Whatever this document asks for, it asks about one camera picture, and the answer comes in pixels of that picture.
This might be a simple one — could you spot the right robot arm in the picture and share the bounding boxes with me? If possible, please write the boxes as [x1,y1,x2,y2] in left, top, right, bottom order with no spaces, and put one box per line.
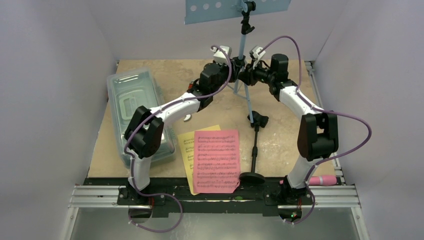
[238,53,339,204]

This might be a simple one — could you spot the black microphone stand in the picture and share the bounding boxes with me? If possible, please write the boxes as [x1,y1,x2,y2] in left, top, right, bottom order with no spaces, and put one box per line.
[239,111,269,185]

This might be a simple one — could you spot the pink sheet music page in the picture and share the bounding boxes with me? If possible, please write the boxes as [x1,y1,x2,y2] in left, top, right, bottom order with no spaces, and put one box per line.
[192,129,241,194]

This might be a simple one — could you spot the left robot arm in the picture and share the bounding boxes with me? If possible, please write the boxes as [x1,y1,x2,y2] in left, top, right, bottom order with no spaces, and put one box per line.
[123,60,239,205]

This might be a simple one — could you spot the yellow sheet music page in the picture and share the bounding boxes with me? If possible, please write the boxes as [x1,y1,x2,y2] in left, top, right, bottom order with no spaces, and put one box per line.
[176,124,222,196]

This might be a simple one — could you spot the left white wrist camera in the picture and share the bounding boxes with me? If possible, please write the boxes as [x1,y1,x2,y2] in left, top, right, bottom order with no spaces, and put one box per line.
[211,45,232,64]

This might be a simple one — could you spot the clear plastic storage box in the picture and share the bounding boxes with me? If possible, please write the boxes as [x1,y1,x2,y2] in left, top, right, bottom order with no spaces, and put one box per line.
[106,67,165,168]

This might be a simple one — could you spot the red handled adjustable wrench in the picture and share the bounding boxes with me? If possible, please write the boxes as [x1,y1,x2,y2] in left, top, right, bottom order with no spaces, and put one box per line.
[182,80,196,122]

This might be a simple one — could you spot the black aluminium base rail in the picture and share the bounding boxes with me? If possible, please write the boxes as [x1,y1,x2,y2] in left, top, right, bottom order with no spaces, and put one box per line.
[67,177,362,220]

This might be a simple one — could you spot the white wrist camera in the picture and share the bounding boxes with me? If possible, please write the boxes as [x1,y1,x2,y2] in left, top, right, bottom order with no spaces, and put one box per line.
[249,45,266,69]
[211,45,232,64]

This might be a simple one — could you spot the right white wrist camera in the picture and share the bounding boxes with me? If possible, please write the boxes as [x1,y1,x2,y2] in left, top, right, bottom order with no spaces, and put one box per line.
[249,45,266,69]

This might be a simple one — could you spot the blue perforated music stand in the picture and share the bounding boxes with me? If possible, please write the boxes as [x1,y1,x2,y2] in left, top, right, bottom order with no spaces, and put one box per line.
[184,0,292,124]

